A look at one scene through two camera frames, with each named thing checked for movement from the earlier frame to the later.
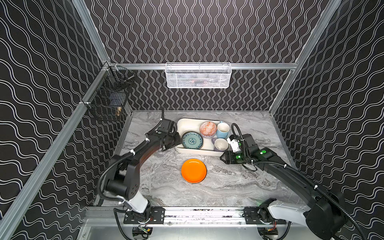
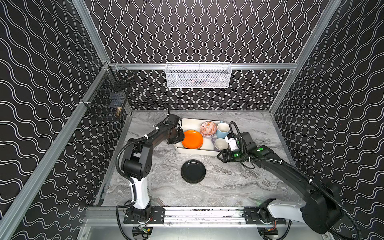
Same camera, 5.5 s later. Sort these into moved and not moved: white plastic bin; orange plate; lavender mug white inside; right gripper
Moved: orange plate
Not moved: white plastic bin; lavender mug white inside; right gripper
